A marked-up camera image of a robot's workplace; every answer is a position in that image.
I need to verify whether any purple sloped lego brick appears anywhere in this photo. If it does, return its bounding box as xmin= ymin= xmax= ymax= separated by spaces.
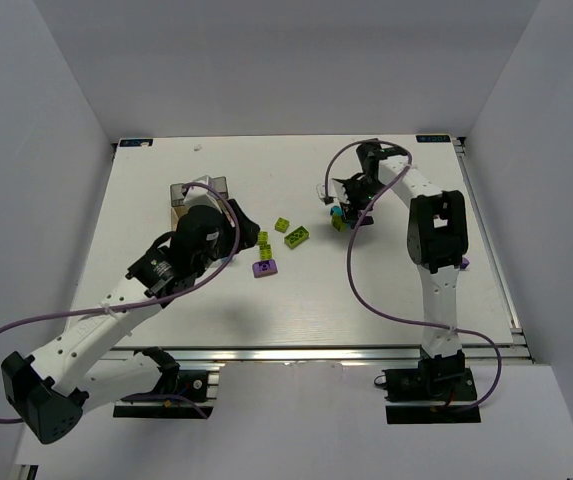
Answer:
xmin=252 ymin=259 xmax=278 ymax=278

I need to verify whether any right blue table sticker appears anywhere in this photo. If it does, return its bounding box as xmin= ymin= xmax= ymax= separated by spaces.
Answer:
xmin=415 ymin=134 xmax=451 ymax=143

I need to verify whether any green tall lego brick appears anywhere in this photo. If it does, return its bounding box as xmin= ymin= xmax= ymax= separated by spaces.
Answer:
xmin=331 ymin=214 xmax=346 ymax=232

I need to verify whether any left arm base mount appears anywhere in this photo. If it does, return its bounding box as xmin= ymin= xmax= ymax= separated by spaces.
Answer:
xmin=113 ymin=347 xmax=214 ymax=420

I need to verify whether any left blue table sticker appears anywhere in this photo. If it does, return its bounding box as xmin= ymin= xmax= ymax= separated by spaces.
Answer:
xmin=118 ymin=138 xmax=153 ymax=148

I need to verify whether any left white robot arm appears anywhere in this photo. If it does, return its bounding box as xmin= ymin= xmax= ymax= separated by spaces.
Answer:
xmin=1 ymin=200 xmax=260 ymax=445

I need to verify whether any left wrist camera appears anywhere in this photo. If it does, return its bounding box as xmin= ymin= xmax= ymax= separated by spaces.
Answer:
xmin=181 ymin=175 xmax=230 ymax=222

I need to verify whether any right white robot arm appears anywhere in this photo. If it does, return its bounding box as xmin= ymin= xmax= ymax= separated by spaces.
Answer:
xmin=322 ymin=139 xmax=469 ymax=360

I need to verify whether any green large lego brick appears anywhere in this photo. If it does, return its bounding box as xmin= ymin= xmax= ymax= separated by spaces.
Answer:
xmin=284 ymin=226 xmax=310 ymax=249

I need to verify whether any green lego brick upper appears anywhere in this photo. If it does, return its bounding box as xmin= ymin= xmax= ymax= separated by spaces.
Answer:
xmin=257 ymin=231 xmax=268 ymax=245

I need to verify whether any green small lego brick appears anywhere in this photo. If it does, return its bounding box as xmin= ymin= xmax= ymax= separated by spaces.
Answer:
xmin=275 ymin=217 xmax=290 ymax=233

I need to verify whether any grey smoked plastic bin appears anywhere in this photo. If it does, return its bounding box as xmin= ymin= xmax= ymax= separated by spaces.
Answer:
xmin=170 ymin=175 xmax=229 ymax=208

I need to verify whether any green lego brick lower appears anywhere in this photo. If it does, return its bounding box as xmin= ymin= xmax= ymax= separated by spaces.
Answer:
xmin=259 ymin=244 xmax=273 ymax=261

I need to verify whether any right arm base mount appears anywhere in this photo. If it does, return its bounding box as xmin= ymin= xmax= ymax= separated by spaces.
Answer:
xmin=373 ymin=368 xmax=481 ymax=425

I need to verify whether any blue table sticker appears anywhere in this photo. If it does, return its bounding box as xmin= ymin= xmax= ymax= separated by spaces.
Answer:
xmin=415 ymin=134 xmax=451 ymax=143
xmin=118 ymin=138 xmax=153 ymax=148

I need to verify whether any amber plastic bin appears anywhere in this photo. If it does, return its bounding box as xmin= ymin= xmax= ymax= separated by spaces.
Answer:
xmin=171 ymin=205 xmax=188 ymax=231

